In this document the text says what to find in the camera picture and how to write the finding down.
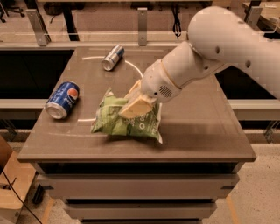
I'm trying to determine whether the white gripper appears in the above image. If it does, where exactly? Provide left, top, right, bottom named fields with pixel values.
left=119, top=59, right=181, bottom=119

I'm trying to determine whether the green jalapeno chip bag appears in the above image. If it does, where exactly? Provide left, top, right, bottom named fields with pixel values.
left=91, top=88, right=163, bottom=143

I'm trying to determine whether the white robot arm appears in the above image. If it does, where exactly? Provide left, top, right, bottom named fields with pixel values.
left=119, top=6, right=280, bottom=118

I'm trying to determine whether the silver blue soda can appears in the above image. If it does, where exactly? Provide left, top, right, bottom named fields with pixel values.
left=101, top=45, right=124, bottom=71

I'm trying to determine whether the white tape arc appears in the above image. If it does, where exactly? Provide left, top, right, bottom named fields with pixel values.
left=77, top=56, right=143, bottom=119

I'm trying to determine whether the blue pepsi can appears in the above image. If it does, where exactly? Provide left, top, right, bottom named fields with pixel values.
left=45, top=81, right=80, bottom=119

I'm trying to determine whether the grey table with drawers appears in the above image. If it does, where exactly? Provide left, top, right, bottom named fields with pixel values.
left=18, top=47, right=256, bottom=224

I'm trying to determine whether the black desk leg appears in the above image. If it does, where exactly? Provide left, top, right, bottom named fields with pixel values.
left=62, top=3, right=80, bottom=41

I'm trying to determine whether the cardboard box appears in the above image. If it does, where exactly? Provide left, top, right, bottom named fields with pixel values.
left=0, top=136, right=35, bottom=224

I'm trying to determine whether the hanging black cable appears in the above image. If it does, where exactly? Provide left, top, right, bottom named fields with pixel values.
left=171, top=2, right=183, bottom=41

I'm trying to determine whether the middle metal rail bracket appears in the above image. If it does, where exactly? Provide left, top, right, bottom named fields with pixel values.
left=137, top=7, right=148, bottom=46

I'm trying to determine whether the metal rail bracket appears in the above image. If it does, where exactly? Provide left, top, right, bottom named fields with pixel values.
left=26, top=9, right=51, bottom=46
left=137, top=7, right=148, bottom=46
left=247, top=6, right=263, bottom=29

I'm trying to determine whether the left metal rail bracket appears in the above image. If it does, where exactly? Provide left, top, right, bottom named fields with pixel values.
left=26, top=9, right=51, bottom=46

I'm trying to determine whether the right metal rail bracket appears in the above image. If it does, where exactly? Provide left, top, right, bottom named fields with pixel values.
left=247, top=6, right=263, bottom=29

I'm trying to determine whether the black floor cable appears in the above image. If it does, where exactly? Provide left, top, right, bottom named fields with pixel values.
left=0, top=165, right=44, bottom=224

